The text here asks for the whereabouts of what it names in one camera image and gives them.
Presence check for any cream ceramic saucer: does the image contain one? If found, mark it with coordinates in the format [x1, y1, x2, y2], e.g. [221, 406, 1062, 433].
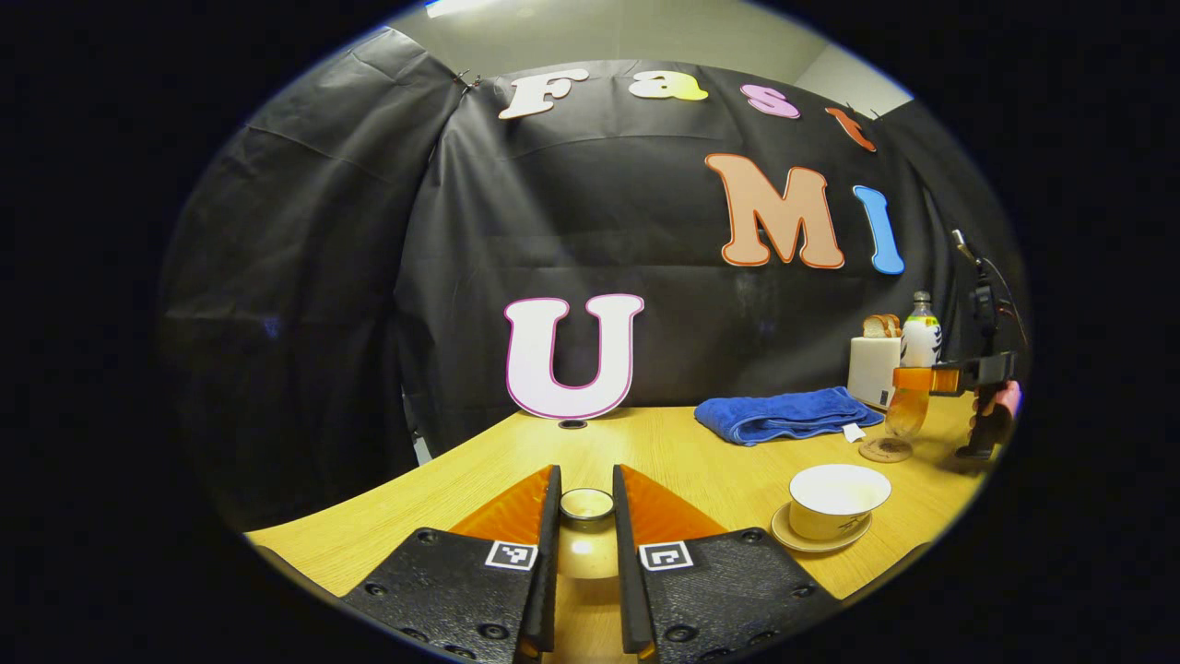
[771, 501, 873, 554]

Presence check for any white toaster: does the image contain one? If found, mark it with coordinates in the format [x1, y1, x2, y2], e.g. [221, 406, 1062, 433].
[846, 335, 904, 410]

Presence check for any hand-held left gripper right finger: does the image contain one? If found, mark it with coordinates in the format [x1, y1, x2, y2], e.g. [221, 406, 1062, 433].
[612, 464, 842, 663]

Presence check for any cream teacup lid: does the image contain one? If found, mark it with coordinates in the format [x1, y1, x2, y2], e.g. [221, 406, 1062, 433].
[553, 487, 620, 580]

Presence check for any round brown coaster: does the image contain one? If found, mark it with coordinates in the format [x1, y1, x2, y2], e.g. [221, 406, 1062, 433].
[858, 436, 914, 464]

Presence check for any labelled plastic water bottle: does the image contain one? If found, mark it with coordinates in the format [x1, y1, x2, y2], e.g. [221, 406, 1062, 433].
[883, 290, 943, 442]

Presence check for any black backdrop cloth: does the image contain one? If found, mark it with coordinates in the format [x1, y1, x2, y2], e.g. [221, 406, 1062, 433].
[157, 28, 1032, 531]

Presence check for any blue folded towel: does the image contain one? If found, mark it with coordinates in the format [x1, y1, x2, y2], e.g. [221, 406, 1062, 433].
[694, 386, 886, 447]

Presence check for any cream ceramic teacup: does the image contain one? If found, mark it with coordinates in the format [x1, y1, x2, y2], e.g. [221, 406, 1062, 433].
[789, 463, 892, 541]

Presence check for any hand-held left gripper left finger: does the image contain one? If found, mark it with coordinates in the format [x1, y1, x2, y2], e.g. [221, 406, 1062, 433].
[341, 464, 563, 663]

